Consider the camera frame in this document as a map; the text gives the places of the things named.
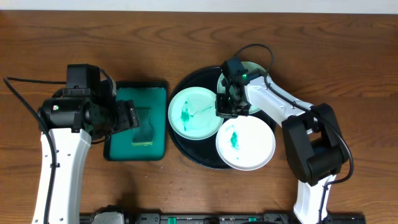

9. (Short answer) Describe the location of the green scrubbing sponge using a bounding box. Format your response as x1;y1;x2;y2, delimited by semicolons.
132;108;154;146

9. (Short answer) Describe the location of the mint green plate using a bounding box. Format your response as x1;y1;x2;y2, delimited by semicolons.
168;86;224;140
216;61;266;114

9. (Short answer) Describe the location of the white plate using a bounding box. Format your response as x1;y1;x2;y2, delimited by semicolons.
216;116;275;171

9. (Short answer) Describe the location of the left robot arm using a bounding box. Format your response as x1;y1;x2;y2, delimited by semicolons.
32;78;139;223

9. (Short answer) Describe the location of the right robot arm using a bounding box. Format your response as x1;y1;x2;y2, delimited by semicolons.
216;73;352;223

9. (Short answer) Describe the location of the rectangular black water tray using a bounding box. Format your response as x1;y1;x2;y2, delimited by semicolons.
103;81;167;161

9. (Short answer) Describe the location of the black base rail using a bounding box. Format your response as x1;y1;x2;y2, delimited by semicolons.
79;205;366;224

